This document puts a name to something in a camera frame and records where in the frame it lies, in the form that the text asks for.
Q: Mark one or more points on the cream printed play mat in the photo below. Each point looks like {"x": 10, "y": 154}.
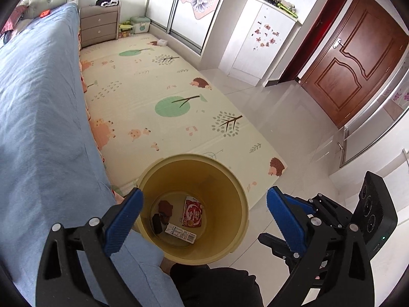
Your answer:
{"x": 143, "y": 80}

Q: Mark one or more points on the pink pillow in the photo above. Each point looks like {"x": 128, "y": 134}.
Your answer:
{"x": 16, "y": 22}

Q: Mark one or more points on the small orange object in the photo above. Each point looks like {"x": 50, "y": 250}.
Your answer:
{"x": 44, "y": 13}

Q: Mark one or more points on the white stickered cabinet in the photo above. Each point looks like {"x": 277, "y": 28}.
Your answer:
{"x": 255, "y": 44}

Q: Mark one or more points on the white sliding-door wardrobe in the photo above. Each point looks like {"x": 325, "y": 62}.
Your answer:
{"x": 166, "y": 3}

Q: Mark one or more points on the grey-brown nightstand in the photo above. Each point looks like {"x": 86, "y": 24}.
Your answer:
{"x": 99, "y": 22}

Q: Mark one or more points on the red snack packet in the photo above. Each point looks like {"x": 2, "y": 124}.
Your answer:
{"x": 192, "y": 212}

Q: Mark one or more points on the dark clothes pile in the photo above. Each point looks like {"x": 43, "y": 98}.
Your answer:
{"x": 107, "y": 1}

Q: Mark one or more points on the yellow green toy box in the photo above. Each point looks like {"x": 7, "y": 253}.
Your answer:
{"x": 125, "y": 30}

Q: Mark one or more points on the yellow plastic trash bin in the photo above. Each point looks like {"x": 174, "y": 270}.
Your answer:
{"x": 223, "y": 195}

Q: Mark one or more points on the dark wooden door frame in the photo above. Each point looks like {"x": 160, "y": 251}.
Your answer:
{"x": 313, "y": 28}

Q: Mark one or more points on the brown crumpled wrapper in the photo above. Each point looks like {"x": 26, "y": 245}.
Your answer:
{"x": 166, "y": 209}

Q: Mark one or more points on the clutter pile on cabinet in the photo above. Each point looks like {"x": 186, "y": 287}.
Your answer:
{"x": 281, "y": 3}

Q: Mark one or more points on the person's leg in dark trousers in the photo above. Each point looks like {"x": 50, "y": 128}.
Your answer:
{"x": 217, "y": 287}

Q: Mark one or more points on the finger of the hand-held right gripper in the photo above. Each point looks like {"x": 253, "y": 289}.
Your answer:
{"x": 297, "y": 203}
{"x": 271, "y": 241}

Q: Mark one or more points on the white printed carton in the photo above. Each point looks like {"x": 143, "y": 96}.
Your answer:
{"x": 180, "y": 232}

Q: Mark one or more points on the green storage box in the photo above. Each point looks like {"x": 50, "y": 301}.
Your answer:
{"x": 140, "y": 25}

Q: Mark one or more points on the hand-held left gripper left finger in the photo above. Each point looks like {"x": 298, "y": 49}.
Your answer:
{"x": 123, "y": 220}

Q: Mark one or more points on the bed with blue sheet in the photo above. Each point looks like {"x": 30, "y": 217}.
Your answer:
{"x": 38, "y": 118}

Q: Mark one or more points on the small white box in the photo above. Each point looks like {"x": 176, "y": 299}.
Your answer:
{"x": 162, "y": 43}

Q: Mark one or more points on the brown wooden door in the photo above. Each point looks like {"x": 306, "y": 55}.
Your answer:
{"x": 361, "y": 60}

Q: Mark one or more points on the small dark wrapper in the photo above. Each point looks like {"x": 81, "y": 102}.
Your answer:
{"x": 157, "y": 224}

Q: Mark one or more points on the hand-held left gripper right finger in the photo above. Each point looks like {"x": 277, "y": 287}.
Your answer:
{"x": 284, "y": 220}

